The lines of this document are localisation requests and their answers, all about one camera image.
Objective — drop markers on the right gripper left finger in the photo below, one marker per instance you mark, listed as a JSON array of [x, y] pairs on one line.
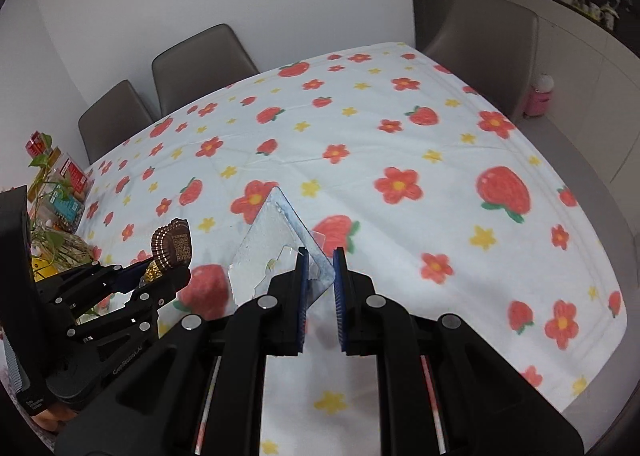
[[287, 320]]

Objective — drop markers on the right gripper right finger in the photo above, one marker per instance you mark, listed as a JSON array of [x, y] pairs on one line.
[[351, 291]]

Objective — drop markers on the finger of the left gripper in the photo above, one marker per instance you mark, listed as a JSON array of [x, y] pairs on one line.
[[129, 326], [83, 288]]

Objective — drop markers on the brown paper cupcake liner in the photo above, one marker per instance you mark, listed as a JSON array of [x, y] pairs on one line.
[[171, 247]]

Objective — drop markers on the clear plastic tray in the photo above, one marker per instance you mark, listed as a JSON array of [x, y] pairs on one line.
[[270, 247]]

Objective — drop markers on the person left hand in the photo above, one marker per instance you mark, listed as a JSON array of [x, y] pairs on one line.
[[55, 418]]

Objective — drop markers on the yellow bear figure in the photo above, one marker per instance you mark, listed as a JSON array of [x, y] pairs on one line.
[[43, 268]]

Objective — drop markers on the green pothos plant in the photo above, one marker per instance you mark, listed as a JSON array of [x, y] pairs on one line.
[[66, 251]]

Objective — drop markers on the clear plastic snack box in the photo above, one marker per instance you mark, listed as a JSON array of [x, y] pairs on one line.
[[59, 192]]

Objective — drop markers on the strawberry flower tablecloth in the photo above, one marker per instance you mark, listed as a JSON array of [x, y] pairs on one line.
[[384, 153]]

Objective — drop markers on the red snack box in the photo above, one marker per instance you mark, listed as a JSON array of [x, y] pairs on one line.
[[38, 144]]

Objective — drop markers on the grey chair far left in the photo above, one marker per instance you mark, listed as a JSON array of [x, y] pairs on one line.
[[113, 119]]

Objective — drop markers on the grey chair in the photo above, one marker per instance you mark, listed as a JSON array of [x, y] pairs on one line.
[[491, 45], [201, 64], [113, 119]]

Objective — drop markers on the grey chair middle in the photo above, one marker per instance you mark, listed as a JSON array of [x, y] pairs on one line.
[[201, 64]]

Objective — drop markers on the pink stool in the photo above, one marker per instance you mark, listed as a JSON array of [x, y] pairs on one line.
[[539, 97]]

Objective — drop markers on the grey chair right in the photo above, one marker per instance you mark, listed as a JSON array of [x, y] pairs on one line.
[[491, 45]]

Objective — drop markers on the white cabinet counter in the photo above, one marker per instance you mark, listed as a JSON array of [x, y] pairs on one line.
[[591, 50]]

